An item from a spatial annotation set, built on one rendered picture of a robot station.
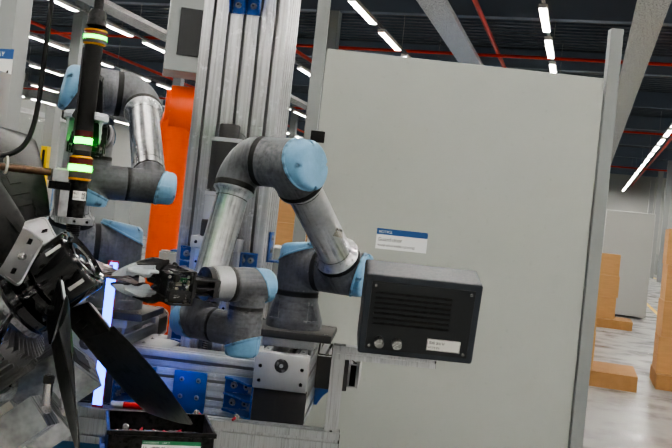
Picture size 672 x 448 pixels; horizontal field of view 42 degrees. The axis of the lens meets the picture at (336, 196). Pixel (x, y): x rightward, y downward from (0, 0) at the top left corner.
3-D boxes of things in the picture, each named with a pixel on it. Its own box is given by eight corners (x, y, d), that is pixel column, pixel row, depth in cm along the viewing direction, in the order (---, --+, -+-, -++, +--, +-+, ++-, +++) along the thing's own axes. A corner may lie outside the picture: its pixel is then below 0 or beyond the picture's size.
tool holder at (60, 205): (50, 222, 159) (56, 168, 159) (38, 220, 164) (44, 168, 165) (98, 226, 164) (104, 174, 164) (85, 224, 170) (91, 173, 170)
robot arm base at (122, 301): (96, 300, 248) (100, 265, 248) (148, 306, 247) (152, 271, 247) (77, 305, 233) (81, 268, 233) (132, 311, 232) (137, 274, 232)
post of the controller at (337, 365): (324, 431, 199) (333, 344, 199) (324, 428, 202) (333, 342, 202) (337, 433, 199) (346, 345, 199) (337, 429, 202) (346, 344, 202)
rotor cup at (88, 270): (-9, 279, 146) (57, 235, 146) (6, 253, 160) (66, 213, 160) (46, 344, 150) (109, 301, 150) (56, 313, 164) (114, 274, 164)
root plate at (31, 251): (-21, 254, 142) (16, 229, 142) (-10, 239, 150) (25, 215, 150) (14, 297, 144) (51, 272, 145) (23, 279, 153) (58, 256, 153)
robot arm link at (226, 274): (221, 262, 190) (215, 299, 191) (202, 262, 188) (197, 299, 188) (238, 270, 184) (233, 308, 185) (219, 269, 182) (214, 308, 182)
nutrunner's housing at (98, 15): (65, 236, 162) (93, -9, 163) (58, 235, 165) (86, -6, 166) (86, 238, 164) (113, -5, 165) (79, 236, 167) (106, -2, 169)
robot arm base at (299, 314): (269, 320, 245) (273, 284, 245) (323, 326, 244) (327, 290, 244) (261, 326, 230) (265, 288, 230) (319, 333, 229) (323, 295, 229)
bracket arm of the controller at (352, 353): (331, 358, 199) (332, 344, 199) (331, 356, 202) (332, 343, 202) (435, 369, 199) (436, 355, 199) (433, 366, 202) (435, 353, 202)
